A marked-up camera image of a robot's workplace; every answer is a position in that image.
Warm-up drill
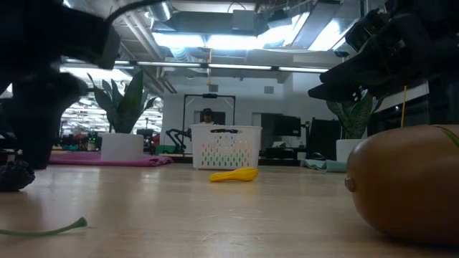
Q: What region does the black panel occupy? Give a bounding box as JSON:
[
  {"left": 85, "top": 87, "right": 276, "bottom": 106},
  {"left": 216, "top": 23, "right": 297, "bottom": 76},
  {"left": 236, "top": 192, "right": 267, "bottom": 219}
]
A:
[{"left": 310, "top": 118, "right": 341, "bottom": 161}]

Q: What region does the brown toy kiwi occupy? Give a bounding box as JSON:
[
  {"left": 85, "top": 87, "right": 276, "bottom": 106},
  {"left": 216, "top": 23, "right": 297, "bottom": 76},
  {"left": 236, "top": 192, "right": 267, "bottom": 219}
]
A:
[{"left": 344, "top": 124, "right": 459, "bottom": 247}]

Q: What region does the red toy cherry with stem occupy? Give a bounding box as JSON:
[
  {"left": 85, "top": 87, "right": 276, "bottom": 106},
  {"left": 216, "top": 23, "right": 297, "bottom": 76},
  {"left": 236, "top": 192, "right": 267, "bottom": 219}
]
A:
[{"left": 0, "top": 216, "right": 88, "bottom": 238}]

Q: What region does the grey ceiling duct box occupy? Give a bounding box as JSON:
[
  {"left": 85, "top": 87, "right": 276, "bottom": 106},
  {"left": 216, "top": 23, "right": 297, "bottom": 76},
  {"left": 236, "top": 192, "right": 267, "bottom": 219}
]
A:
[{"left": 232, "top": 9, "right": 256, "bottom": 32}]

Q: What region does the snake plant in white pot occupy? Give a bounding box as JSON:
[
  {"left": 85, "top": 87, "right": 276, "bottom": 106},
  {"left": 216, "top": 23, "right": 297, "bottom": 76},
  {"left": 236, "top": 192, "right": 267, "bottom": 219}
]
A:
[
  {"left": 326, "top": 91, "right": 388, "bottom": 164},
  {"left": 87, "top": 70, "right": 158, "bottom": 163}
]

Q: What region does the black gantry frame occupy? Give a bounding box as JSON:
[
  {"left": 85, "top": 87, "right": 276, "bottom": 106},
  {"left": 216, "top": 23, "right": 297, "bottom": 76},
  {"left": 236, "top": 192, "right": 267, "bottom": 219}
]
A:
[{"left": 181, "top": 93, "right": 237, "bottom": 144}]

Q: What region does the yellow hanging cord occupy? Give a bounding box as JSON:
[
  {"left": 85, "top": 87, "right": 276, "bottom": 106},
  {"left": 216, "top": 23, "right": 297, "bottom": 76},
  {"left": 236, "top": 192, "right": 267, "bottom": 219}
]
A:
[{"left": 401, "top": 85, "right": 409, "bottom": 128}]

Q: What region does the teal cloth mat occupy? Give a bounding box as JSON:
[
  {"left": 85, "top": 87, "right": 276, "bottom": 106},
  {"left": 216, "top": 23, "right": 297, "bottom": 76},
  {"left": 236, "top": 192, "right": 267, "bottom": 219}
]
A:
[{"left": 300, "top": 158, "right": 348, "bottom": 173}]

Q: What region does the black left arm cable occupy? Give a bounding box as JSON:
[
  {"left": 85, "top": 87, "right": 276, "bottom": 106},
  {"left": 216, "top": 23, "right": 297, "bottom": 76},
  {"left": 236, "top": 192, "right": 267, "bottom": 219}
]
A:
[{"left": 106, "top": 0, "right": 166, "bottom": 23}]

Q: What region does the black monitor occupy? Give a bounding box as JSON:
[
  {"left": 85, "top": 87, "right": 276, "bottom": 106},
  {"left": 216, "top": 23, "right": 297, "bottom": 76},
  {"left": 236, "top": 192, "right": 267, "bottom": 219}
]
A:
[{"left": 261, "top": 113, "right": 302, "bottom": 138}]

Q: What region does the white perforated plastic basket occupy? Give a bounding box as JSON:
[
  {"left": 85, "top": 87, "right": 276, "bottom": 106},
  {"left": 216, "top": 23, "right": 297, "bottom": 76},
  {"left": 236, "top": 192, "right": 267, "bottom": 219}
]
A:
[{"left": 191, "top": 124, "right": 263, "bottom": 171}]

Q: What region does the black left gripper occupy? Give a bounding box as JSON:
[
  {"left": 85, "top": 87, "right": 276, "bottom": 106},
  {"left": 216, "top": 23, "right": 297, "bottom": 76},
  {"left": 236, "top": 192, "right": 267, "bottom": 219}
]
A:
[{"left": 0, "top": 5, "right": 121, "bottom": 170}]

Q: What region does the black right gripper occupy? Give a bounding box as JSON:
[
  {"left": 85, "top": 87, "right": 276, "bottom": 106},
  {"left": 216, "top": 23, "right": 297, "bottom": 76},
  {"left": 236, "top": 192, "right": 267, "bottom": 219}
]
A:
[{"left": 307, "top": 0, "right": 459, "bottom": 103}]

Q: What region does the purple cloth mat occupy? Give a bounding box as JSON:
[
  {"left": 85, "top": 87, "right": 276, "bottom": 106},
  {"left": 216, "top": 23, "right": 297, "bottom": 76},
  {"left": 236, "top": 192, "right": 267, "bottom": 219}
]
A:
[{"left": 48, "top": 151, "right": 175, "bottom": 168}]

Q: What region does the person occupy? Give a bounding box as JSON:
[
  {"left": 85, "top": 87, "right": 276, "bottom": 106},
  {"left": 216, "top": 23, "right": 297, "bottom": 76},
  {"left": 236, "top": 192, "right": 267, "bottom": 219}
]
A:
[{"left": 199, "top": 107, "right": 216, "bottom": 125}]

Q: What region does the silver ventilation duct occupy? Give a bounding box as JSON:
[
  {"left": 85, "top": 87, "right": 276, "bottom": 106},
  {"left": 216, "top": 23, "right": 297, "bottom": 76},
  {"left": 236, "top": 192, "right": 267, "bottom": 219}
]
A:
[{"left": 143, "top": 0, "right": 174, "bottom": 23}]

